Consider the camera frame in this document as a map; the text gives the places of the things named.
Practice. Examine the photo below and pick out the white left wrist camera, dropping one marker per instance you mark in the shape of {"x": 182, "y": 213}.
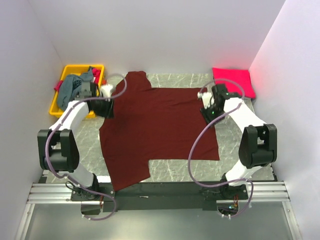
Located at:
{"x": 107, "y": 90}

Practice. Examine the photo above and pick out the grey-blue crumpled t-shirt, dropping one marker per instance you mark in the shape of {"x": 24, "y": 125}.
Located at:
{"x": 71, "y": 86}

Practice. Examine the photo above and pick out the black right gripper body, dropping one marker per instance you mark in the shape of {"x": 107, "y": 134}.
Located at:
{"x": 211, "y": 113}

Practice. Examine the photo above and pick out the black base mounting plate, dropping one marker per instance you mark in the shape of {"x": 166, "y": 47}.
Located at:
{"x": 156, "y": 196}

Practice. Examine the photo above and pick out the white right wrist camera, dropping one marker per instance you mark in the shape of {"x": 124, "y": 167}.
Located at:
{"x": 207, "y": 99}

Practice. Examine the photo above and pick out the folded pink t-shirt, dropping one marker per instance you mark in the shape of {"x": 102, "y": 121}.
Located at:
{"x": 239, "y": 76}

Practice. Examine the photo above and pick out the dark red t-shirt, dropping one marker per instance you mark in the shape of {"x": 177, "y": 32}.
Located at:
{"x": 152, "y": 123}

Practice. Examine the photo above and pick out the yellow plastic bin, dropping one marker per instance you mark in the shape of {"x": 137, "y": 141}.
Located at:
{"x": 75, "y": 69}

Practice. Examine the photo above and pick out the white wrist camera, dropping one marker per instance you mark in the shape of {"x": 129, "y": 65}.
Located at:
{"x": 207, "y": 99}
{"x": 107, "y": 90}

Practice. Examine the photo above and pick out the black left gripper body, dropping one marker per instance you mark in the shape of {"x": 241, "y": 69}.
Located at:
{"x": 103, "y": 108}

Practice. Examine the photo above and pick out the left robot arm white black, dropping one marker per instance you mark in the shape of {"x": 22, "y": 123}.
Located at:
{"x": 58, "y": 151}

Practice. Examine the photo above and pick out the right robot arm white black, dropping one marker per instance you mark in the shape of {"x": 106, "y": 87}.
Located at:
{"x": 258, "y": 144}

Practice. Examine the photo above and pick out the pink cloth in bin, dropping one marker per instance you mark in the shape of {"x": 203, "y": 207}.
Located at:
{"x": 95, "y": 73}

